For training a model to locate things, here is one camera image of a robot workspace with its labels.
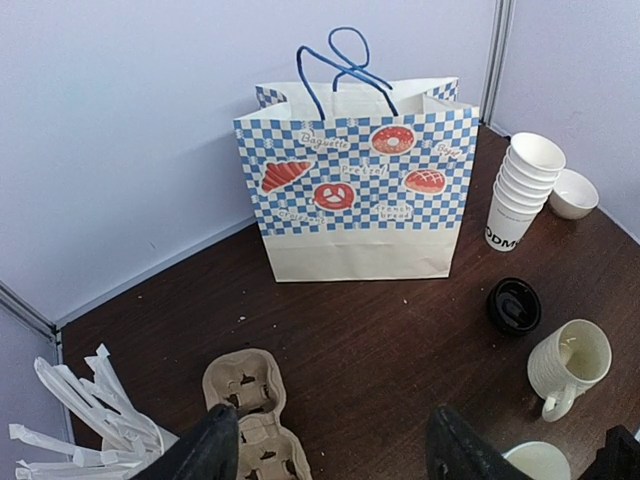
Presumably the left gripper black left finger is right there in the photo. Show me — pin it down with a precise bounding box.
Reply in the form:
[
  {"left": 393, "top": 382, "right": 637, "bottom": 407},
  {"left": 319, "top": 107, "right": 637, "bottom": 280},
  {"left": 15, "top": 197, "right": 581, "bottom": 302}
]
[{"left": 133, "top": 404, "right": 240, "bottom": 480}]

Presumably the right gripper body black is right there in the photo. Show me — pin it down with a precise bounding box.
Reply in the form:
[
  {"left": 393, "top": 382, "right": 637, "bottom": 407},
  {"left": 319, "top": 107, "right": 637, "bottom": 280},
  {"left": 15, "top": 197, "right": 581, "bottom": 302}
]
[{"left": 602, "top": 425, "right": 640, "bottom": 480}]

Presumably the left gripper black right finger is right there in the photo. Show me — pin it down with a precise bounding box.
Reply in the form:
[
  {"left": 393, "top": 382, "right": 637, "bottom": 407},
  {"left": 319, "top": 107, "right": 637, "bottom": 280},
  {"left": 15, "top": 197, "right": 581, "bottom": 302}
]
[{"left": 426, "top": 406, "right": 515, "bottom": 479}]

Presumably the white paper coffee cup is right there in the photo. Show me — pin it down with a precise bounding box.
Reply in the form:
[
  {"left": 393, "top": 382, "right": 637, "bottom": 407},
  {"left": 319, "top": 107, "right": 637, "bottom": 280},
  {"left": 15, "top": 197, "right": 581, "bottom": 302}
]
[{"left": 503, "top": 441, "right": 571, "bottom": 480}]

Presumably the brown cardboard cup carrier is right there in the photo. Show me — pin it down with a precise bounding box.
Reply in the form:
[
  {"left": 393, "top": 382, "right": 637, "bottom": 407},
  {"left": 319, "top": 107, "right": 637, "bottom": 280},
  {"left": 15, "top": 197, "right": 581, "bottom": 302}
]
[{"left": 202, "top": 348, "right": 312, "bottom": 480}]

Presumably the white cup holding straws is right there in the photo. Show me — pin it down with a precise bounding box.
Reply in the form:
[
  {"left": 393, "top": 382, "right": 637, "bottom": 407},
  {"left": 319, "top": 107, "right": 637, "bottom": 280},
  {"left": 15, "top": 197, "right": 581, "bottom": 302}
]
[{"left": 99, "top": 426, "right": 179, "bottom": 479}]

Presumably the white ceramic mug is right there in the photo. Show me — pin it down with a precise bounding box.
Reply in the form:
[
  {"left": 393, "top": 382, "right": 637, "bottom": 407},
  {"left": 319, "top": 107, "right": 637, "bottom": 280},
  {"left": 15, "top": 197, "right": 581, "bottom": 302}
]
[{"left": 527, "top": 319, "right": 612, "bottom": 423}]

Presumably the black lid on table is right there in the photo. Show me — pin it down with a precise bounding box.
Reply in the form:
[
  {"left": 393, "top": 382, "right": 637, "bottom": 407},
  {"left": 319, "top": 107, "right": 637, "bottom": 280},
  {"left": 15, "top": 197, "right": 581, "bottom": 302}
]
[{"left": 486, "top": 277, "right": 542, "bottom": 337}]

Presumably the small white ceramic bowl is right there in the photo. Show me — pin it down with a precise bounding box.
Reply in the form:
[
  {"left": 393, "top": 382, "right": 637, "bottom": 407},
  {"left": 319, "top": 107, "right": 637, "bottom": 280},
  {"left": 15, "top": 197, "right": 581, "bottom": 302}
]
[{"left": 549, "top": 169, "right": 599, "bottom": 220}]

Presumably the blue checkered paper bag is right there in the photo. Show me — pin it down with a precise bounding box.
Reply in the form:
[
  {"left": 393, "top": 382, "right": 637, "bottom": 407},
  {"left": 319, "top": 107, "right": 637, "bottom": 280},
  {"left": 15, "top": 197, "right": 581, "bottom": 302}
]
[{"left": 234, "top": 52, "right": 479, "bottom": 282}]

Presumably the stack of white paper cups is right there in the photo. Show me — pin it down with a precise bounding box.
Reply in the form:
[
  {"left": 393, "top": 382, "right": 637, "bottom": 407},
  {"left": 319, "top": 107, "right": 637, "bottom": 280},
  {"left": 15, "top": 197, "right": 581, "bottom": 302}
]
[{"left": 484, "top": 132, "right": 566, "bottom": 253}]

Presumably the left aluminium frame post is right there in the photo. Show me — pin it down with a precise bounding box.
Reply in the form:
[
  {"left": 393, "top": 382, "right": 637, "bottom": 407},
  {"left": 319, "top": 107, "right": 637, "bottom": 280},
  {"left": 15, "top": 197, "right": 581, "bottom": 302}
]
[{"left": 1, "top": 284, "right": 74, "bottom": 441}]

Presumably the aluminium frame post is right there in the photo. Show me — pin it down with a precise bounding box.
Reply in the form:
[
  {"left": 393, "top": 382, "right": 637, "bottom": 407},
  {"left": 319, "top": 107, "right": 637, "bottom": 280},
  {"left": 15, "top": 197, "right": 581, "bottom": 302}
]
[
  {"left": 1, "top": 284, "right": 74, "bottom": 441},
  {"left": 480, "top": 0, "right": 516, "bottom": 129}
]

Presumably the right aluminium frame post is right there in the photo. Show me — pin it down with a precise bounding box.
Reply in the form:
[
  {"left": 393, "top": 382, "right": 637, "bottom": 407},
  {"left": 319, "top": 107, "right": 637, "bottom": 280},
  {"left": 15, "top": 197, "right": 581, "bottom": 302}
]
[{"left": 480, "top": 0, "right": 516, "bottom": 129}]

